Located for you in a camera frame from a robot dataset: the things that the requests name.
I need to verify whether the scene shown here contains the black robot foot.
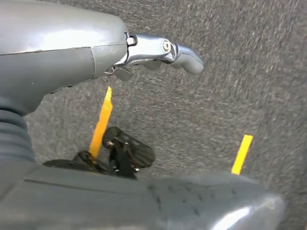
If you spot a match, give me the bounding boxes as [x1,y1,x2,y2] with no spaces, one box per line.
[42,126,156,181]

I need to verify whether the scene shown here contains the yellow floor tape strip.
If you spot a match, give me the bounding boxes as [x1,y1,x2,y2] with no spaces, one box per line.
[88,86,113,160]
[231,134,254,176]

